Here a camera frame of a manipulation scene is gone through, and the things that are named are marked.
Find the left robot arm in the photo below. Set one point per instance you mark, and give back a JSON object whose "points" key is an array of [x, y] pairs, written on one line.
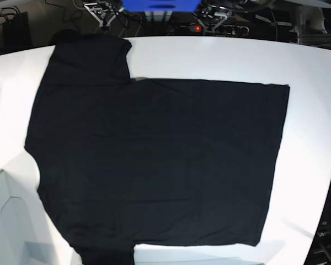
{"points": [[212, 18]]}

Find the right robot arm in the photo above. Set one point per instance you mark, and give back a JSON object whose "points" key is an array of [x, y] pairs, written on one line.
{"points": [[104, 11]]}

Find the black power strip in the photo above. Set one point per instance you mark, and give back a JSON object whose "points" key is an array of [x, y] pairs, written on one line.
{"points": [[222, 30]]}

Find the black T-shirt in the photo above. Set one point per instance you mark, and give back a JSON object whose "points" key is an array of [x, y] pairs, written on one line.
{"points": [[175, 162]]}

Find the blue box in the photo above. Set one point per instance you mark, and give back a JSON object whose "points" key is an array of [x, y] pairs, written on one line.
{"points": [[161, 5]]}

